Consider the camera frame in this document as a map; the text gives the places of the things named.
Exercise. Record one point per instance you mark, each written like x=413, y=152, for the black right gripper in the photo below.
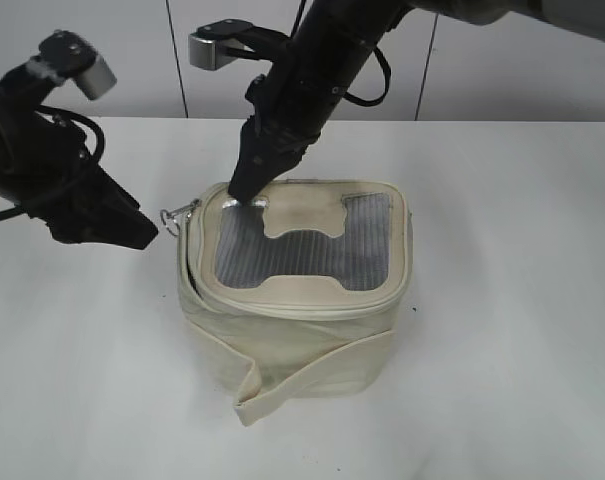
x=287, y=119

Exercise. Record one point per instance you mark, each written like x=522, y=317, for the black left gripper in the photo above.
x=89, y=206

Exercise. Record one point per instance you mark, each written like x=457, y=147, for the silver ring zipper pull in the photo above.
x=171, y=219

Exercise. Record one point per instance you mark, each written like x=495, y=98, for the cream zippered lunch bag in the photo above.
x=295, y=294

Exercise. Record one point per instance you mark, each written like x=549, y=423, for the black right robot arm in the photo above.
x=313, y=70

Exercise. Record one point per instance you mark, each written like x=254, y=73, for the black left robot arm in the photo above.
x=50, y=170

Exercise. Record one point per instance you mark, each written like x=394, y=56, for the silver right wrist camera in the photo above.
x=218, y=44

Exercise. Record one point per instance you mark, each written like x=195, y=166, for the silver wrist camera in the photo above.
x=65, y=55
x=218, y=44

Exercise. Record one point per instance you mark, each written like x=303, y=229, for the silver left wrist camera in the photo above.
x=65, y=55

